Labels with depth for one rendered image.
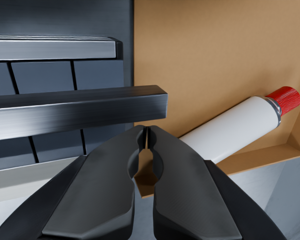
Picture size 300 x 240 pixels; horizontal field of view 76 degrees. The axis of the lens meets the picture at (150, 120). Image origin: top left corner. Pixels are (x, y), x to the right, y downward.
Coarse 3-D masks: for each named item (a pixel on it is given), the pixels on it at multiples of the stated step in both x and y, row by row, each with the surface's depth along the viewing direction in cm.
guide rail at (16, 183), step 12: (24, 168) 14; (36, 168) 14; (48, 168) 14; (60, 168) 14; (0, 180) 13; (12, 180) 13; (24, 180) 13; (36, 180) 13; (48, 180) 13; (0, 192) 12; (12, 192) 13; (24, 192) 13
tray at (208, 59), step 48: (144, 0) 18; (192, 0) 19; (240, 0) 21; (288, 0) 23; (144, 48) 20; (192, 48) 21; (240, 48) 23; (288, 48) 26; (192, 96) 24; (240, 96) 27; (288, 144) 36; (144, 192) 25
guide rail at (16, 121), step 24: (0, 96) 7; (24, 96) 7; (48, 96) 7; (72, 96) 7; (96, 96) 7; (120, 96) 7; (144, 96) 8; (168, 96) 8; (0, 120) 6; (24, 120) 7; (48, 120) 7; (72, 120) 7; (96, 120) 7; (120, 120) 8; (144, 120) 8
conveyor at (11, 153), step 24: (0, 72) 13; (24, 72) 13; (48, 72) 13; (72, 72) 15; (96, 72) 15; (120, 72) 15; (0, 144) 15; (24, 144) 15; (48, 144) 16; (72, 144) 17; (96, 144) 17; (0, 168) 15
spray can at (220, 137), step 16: (256, 96) 25; (272, 96) 25; (288, 96) 25; (224, 112) 26; (240, 112) 24; (256, 112) 24; (272, 112) 24; (208, 128) 24; (224, 128) 23; (240, 128) 23; (256, 128) 23; (272, 128) 24; (192, 144) 23; (208, 144) 23; (224, 144) 23; (240, 144) 23
